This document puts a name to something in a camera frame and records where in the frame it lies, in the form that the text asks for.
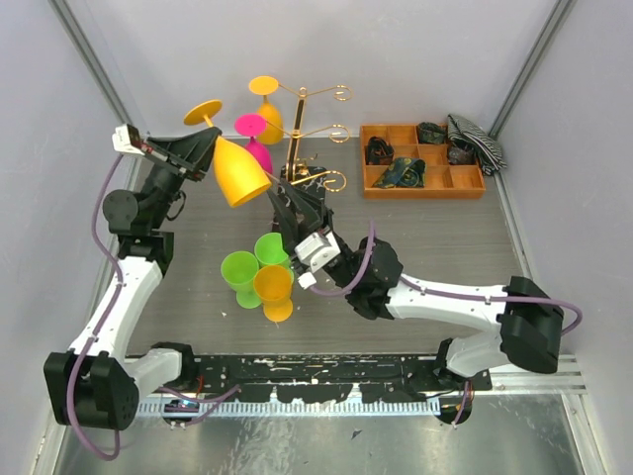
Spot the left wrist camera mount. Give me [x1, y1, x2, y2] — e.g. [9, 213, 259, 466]
[112, 124, 148, 156]

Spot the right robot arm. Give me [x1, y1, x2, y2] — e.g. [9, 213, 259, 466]
[267, 181, 564, 390]

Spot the dark green floral tie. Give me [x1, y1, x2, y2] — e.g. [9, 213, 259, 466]
[416, 122, 447, 145]

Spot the green goblet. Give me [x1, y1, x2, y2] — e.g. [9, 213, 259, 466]
[254, 232, 290, 268]
[221, 250, 261, 310]

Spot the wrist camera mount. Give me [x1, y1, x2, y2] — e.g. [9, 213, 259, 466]
[112, 124, 148, 156]
[292, 232, 340, 290]

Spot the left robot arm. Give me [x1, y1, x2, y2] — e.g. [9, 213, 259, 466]
[44, 125, 222, 430]

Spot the gold wire wine glass rack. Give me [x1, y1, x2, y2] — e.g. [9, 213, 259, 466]
[261, 81, 353, 203]

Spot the pink plastic goblet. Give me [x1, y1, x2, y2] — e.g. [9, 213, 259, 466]
[234, 114, 273, 174]

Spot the green goblet back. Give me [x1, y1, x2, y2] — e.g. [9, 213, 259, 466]
[254, 232, 290, 268]

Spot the black white striped cloth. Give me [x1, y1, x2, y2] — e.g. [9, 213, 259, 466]
[447, 114, 507, 176]

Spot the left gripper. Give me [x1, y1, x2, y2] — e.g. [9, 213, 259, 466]
[141, 126, 223, 229]

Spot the dark patterned rolled tie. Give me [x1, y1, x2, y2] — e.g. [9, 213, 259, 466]
[447, 139, 476, 166]

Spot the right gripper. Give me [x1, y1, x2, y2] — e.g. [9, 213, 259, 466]
[267, 178, 360, 292]

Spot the wooden compartment tray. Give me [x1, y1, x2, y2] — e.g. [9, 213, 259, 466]
[360, 124, 486, 200]

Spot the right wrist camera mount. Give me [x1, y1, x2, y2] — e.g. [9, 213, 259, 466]
[292, 232, 340, 290]

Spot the blue yellow floral tie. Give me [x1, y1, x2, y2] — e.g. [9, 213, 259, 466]
[373, 156, 426, 189]

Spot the orange goblet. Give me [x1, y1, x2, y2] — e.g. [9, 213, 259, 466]
[248, 75, 284, 145]
[183, 99, 272, 208]
[253, 265, 294, 323]

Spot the black orange rolled tie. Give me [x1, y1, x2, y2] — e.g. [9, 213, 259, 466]
[365, 136, 395, 165]

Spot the green goblet front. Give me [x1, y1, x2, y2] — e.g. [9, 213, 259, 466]
[221, 250, 261, 310]

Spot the grey slotted cable duct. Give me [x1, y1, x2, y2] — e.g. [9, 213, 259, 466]
[136, 399, 441, 418]

